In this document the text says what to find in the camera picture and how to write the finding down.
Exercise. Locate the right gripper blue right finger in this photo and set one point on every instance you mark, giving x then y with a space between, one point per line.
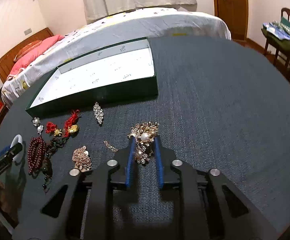
167 179

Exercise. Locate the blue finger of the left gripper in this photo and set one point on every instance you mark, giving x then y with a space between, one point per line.
4 150

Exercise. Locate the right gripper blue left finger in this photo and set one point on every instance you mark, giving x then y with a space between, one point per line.
123 177

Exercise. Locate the gold pearl flower brooch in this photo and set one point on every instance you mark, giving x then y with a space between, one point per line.
144 134

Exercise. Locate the white jade bangle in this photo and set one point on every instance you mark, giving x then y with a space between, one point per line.
16 147

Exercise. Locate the pearl crystal earring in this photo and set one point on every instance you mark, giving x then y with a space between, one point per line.
37 123

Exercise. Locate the rose gold bead cluster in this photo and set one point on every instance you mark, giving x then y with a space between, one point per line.
81 159

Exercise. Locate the small red gold charm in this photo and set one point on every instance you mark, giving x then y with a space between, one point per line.
52 129

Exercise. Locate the crystal leaf brooch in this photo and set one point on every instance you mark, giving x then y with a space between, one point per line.
98 113

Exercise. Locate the red tassel gold charm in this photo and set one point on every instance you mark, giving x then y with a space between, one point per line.
70 126

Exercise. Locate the dark green jewelry box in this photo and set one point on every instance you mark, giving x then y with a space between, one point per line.
121 72

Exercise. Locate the dark blue table mat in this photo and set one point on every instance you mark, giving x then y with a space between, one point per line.
225 112

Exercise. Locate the pink pillow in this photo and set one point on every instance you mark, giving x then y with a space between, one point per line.
33 54

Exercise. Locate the orange patterned cushion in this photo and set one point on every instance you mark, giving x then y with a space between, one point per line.
26 49

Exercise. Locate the bed with patterned sheet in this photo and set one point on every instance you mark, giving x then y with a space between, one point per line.
148 22

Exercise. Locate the wooden chair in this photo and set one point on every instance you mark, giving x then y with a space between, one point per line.
279 51

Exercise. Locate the brown wooden door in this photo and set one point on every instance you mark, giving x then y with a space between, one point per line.
235 14

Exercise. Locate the pile of clothes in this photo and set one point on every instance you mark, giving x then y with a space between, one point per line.
279 32

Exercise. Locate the wall socket plate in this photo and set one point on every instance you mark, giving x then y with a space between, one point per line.
28 31

